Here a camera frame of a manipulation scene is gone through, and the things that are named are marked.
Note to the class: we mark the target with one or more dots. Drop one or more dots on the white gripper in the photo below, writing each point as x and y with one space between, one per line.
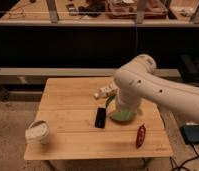
127 101

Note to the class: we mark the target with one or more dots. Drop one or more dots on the red chili pepper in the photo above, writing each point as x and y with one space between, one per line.
140 136

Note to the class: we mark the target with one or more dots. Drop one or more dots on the white cup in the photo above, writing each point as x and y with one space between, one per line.
37 132

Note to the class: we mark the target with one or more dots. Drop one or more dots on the black device on shelf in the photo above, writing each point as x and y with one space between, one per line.
92 10

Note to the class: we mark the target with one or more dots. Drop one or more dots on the green bowl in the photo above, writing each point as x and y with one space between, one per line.
116 112

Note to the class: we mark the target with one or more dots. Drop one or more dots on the blue foot pedal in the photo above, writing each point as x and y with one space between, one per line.
190 134

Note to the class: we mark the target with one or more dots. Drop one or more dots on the red tray on shelf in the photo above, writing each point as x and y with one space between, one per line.
128 9

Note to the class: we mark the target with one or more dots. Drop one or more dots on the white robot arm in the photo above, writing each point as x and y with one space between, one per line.
136 80

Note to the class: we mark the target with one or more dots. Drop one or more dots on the wooden table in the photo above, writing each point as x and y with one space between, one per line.
69 108

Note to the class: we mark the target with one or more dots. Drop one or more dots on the black rectangular block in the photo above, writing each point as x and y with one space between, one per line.
100 118

